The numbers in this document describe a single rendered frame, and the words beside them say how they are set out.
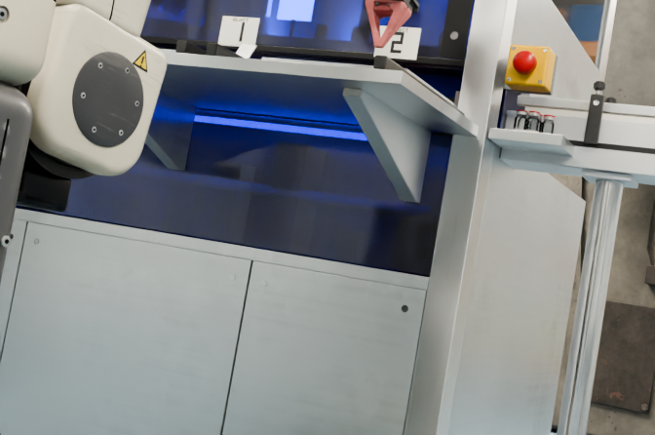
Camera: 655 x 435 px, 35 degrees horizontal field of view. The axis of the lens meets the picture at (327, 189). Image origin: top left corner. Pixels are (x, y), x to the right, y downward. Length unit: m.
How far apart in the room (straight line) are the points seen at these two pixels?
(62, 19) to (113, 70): 0.08
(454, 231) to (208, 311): 0.51
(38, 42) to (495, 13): 1.15
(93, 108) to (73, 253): 1.09
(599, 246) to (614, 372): 3.29
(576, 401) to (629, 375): 3.25
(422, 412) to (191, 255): 0.55
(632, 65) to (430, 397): 3.42
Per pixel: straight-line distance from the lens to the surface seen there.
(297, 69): 1.56
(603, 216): 1.94
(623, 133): 1.92
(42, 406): 2.25
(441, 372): 1.84
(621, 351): 5.19
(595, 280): 1.93
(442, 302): 1.84
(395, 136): 1.72
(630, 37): 5.12
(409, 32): 1.95
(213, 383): 2.02
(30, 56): 0.89
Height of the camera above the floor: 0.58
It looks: 5 degrees up
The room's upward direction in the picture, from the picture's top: 10 degrees clockwise
